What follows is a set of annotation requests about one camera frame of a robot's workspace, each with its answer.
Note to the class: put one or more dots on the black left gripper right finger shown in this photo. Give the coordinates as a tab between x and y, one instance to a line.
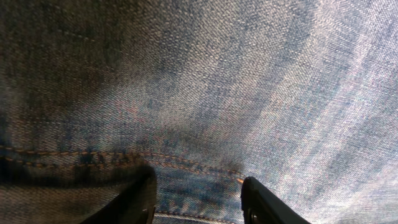
261	206

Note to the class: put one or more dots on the light blue denim jeans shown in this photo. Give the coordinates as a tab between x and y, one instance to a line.
301	95

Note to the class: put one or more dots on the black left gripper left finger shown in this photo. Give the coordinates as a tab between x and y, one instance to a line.
134	205

